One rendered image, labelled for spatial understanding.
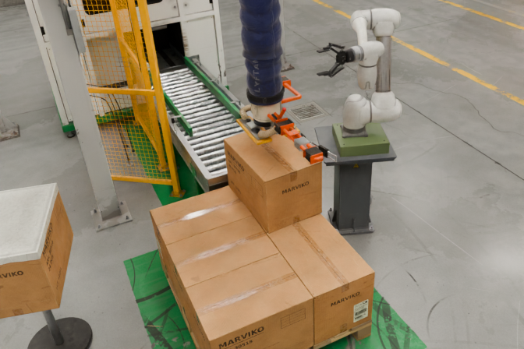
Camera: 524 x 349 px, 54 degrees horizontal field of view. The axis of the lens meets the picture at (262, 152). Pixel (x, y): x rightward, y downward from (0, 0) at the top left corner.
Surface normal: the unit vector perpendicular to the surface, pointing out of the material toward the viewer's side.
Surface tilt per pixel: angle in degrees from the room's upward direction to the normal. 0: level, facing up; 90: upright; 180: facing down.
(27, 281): 90
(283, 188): 90
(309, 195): 90
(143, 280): 0
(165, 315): 0
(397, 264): 0
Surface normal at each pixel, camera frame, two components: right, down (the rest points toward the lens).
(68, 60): 0.42, 0.46
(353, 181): 0.05, 0.53
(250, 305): -0.07, -0.84
